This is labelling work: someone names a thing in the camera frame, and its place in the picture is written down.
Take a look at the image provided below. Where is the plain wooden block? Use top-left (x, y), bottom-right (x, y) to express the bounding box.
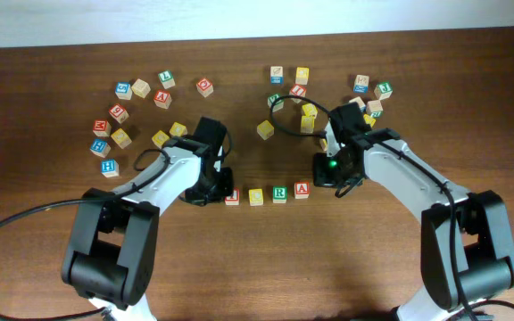
top-left (131, 78), bottom-right (151, 99)

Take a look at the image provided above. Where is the red i block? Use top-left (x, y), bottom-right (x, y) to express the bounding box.
top-left (289, 84), bottom-right (307, 103)
top-left (225, 188), bottom-right (240, 206)

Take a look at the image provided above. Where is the green Z block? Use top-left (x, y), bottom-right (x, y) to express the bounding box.
top-left (267, 94), bottom-right (284, 112)

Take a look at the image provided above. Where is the yellow block centre left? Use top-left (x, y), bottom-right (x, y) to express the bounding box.
top-left (256, 120), bottom-right (275, 141)

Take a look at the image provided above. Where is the yellow C block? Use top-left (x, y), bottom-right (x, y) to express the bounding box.
top-left (249, 188), bottom-right (264, 206)

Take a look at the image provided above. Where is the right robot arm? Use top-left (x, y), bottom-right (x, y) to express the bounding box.
top-left (313, 103), bottom-right (514, 320)

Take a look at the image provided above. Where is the green R block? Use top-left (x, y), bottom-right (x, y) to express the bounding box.
top-left (272, 186), bottom-right (287, 203)

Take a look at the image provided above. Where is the yellow block far left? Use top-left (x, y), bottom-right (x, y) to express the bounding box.
top-left (111, 128), bottom-right (132, 149)

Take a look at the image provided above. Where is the yellow block centre lower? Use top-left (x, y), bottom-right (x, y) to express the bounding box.
top-left (300, 116), bottom-right (315, 134)

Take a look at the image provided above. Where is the blue h block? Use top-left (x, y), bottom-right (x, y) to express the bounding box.
top-left (89, 139), bottom-right (111, 158)
top-left (101, 159), bottom-right (120, 177)

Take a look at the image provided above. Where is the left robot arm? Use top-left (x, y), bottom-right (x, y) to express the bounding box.
top-left (62, 117), bottom-right (234, 320)

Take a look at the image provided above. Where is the blue 5 block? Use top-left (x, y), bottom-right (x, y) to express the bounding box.
top-left (115, 82), bottom-right (133, 100)

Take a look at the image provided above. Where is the blue H block lower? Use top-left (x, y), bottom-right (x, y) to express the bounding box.
top-left (101, 159), bottom-right (120, 177)

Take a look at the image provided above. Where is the green J block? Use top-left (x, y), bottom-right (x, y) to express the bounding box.
top-left (374, 82), bottom-right (393, 100)

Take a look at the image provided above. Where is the red 6 block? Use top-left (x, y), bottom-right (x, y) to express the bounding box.
top-left (108, 103), bottom-right (129, 124)

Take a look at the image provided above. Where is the blue sided wooden block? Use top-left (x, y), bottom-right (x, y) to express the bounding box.
top-left (350, 96), bottom-right (366, 112)

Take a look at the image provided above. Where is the blue picture block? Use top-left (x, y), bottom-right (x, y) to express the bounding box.
top-left (269, 66), bottom-right (284, 85)
top-left (353, 74), bottom-right (369, 94)

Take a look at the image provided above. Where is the yellow block left lower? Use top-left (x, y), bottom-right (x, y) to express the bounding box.
top-left (152, 130), bottom-right (170, 149)

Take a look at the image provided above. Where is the red Q block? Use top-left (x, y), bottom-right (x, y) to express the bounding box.
top-left (196, 78), bottom-right (214, 97)

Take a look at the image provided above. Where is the green sided wooden block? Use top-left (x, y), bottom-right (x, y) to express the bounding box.
top-left (366, 100), bottom-right (383, 119)

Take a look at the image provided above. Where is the yellow block top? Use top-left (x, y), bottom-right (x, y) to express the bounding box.
top-left (295, 67), bottom-right (310, 86)

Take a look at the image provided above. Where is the red a block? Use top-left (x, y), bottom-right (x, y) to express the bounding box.
top-left (153, 90), bottom-right (172, 109)
top-left (294, 181), bottom-right (311, 199)

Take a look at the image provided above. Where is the blue picture block right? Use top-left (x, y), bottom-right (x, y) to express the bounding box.
top-left (353, 74), bottom-right (369, 94)

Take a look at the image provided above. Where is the yellow block centre upper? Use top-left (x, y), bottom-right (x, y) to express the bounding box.
top-left (302, 103), bottom-right (318, 118)

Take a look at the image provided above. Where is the yellow block left upper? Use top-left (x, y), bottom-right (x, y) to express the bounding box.
top-left (169, 122), bottom-right (188, 137)

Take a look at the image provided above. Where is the red M block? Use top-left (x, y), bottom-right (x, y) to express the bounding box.
top-left (93, 119), bottom-right (112, 137)

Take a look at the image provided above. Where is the blue H block upper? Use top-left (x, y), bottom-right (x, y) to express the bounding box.
top-left (89, 139), bottom-right (111, 158)

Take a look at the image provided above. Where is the green L block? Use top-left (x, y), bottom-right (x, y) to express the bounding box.
top-left (158, 70), bottom-right (176, 89)

